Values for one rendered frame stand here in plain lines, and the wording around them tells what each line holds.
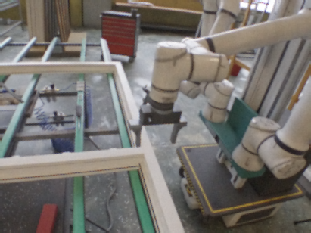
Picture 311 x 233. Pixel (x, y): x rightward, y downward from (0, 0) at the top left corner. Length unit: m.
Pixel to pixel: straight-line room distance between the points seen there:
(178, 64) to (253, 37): 0.34
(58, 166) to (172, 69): 0.56
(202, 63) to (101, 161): 0.53
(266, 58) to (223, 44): 0.71
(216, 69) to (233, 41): 0.19
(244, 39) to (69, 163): 0.78
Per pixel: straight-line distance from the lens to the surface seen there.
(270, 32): 0.84
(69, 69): 1.74
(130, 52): 4.41
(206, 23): 1.41
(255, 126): 1.15
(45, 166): 0.86
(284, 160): 1.04
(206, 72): 0.59
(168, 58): 0.54
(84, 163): 0.84
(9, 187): 1.29
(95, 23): 7.95
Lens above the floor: 1.53
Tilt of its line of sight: 34 degrees down
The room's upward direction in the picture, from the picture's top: 9 degrees clockwise
